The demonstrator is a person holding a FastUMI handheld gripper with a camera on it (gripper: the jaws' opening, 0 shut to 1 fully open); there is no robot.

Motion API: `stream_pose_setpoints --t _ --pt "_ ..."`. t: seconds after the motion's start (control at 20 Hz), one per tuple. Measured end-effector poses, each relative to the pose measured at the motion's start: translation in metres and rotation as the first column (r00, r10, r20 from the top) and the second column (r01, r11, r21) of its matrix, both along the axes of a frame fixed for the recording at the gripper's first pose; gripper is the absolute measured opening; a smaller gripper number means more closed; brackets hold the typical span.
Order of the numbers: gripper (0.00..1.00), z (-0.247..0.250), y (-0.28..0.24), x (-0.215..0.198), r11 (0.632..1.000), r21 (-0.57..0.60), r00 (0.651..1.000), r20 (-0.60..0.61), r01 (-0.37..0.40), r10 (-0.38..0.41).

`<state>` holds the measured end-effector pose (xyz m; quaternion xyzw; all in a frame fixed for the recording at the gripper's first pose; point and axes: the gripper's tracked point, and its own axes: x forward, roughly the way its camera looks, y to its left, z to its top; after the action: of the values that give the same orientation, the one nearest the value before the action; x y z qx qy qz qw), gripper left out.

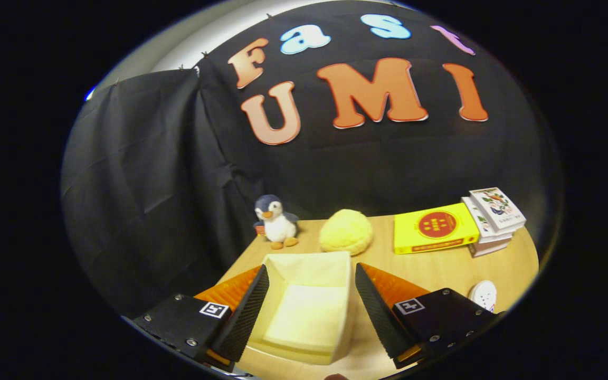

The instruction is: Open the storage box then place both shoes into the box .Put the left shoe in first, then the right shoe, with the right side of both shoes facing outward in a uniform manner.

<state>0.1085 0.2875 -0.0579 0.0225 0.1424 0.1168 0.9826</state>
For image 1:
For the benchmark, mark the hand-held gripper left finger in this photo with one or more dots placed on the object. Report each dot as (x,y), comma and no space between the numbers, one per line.
(248,311)

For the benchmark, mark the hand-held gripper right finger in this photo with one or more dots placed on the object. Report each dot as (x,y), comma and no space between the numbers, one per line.
(378,311)

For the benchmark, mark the beige fabric storage box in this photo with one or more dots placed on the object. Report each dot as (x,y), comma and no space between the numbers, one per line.
(309,316)

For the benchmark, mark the white canvas shoe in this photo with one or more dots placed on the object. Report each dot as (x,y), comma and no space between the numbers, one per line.
(484,295)

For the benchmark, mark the yellow round plush toy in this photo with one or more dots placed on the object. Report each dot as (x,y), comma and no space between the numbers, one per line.
(346,232)

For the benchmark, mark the penguin plush toy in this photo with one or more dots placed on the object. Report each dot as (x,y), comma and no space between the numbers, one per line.
(277,224)

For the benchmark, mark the yellow book with red circle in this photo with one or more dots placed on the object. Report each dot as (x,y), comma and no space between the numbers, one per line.
(433,229)

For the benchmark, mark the brown spine book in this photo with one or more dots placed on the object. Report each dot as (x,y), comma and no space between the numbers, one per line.
(488,248)

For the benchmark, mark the white book with bird picture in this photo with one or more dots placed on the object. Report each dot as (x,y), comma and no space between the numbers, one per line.
(496,208)

